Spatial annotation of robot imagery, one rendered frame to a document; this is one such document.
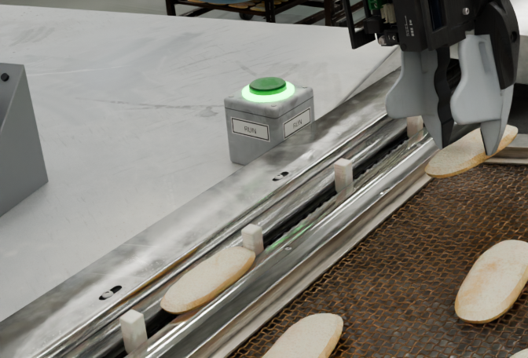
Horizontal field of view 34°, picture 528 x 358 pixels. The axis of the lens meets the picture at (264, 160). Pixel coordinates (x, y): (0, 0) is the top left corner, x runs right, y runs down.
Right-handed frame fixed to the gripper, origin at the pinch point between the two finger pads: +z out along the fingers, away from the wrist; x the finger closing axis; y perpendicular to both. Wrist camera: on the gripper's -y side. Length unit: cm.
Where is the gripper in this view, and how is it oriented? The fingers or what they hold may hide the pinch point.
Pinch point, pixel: (470, 131)
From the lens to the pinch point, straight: 67.6
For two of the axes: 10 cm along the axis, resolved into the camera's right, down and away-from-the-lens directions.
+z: 2.2, 9.2, 3.3
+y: -7.2, 3.8, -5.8
